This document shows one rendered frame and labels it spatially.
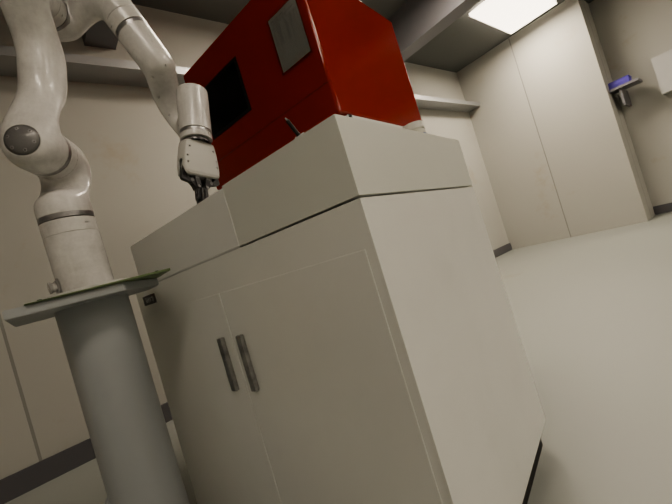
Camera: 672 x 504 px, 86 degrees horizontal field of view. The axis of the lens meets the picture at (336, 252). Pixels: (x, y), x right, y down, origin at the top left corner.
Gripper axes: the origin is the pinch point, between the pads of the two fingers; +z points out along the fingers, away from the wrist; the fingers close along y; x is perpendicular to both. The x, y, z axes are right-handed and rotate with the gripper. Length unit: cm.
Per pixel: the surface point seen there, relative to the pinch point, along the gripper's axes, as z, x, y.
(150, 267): 12.7, -30.2, 1.8
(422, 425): 57, 49, -8
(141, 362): 39.9, -17.5, 10.8
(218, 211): 7.9, 11.2, 2.7
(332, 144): 7.5, 47.8, 2.8
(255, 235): 16.5, 21.5, 0.9
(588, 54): -249, 93, -523
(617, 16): -302, 135, -564
